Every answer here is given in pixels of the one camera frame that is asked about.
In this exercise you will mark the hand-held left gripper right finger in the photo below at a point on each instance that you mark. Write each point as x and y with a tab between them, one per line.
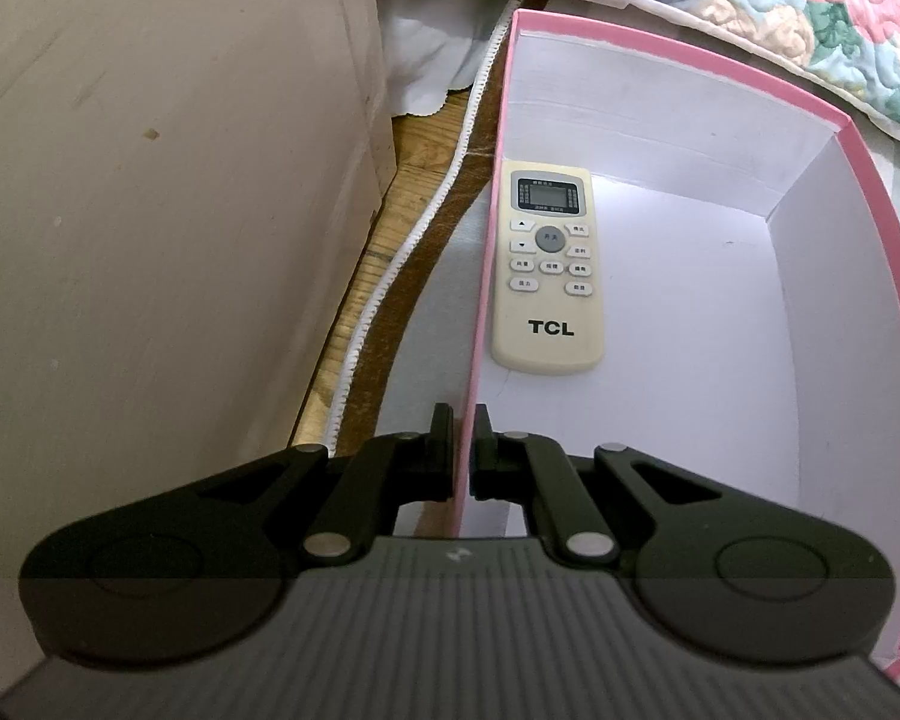
484	457

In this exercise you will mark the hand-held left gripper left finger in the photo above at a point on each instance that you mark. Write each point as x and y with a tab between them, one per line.
441	457

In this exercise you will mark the pink cardboard box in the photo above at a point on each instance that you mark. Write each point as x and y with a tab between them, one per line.
682	315

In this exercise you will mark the grey checked mat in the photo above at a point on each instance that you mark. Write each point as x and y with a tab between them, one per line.
435	315

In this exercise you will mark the cream remote control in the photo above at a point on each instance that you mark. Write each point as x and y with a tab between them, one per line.
547	315

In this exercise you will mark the white bed sheet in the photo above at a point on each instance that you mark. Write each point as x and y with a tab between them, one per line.
420	37

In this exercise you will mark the floral quilt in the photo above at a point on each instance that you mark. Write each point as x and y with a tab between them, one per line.
795	7

